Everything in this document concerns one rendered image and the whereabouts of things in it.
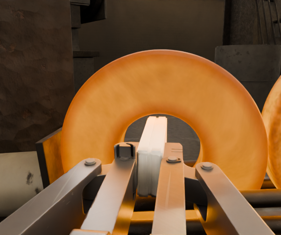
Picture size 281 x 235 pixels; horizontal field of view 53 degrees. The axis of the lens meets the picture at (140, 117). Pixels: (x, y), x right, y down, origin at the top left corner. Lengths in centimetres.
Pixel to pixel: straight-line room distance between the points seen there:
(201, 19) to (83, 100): 819
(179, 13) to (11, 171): 777
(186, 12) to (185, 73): 790
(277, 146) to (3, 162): 21
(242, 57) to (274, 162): 238
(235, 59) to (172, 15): 534
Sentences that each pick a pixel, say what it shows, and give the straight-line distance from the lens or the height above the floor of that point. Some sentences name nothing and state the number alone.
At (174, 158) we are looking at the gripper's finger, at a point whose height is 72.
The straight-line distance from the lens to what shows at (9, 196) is 25.
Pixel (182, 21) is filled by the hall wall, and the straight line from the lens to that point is 798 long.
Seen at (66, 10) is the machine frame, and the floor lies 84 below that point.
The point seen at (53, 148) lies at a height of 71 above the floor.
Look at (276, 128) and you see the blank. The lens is 21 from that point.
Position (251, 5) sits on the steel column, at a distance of 434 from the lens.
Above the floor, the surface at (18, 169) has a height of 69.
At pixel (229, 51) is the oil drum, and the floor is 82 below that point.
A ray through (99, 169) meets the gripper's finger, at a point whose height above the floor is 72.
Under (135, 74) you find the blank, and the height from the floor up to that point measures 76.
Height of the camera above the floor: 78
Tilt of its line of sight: 12 degrees down
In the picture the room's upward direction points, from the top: straight up
